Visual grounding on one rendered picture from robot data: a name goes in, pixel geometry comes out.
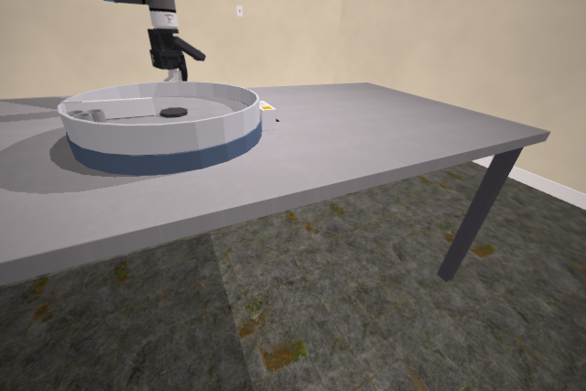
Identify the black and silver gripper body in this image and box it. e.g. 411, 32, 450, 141
147, 28, 185, 70

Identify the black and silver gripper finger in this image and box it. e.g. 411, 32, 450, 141
164, 69, 178, 81
170, 58, 188, 81

